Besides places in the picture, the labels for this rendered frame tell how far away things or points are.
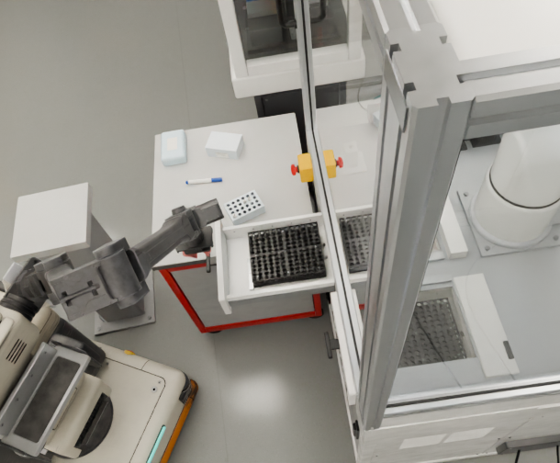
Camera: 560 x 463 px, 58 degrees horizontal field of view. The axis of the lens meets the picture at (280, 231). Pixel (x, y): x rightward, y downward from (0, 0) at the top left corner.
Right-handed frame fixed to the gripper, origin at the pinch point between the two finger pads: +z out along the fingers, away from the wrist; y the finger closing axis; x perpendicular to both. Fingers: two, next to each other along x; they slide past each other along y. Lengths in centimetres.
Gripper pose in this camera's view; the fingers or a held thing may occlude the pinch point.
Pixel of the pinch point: (202, 254)
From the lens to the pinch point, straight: 146.4
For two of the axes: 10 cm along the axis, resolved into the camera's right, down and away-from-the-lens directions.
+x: -1.2, -8.4, 5.3
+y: 9.9, -1.6, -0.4
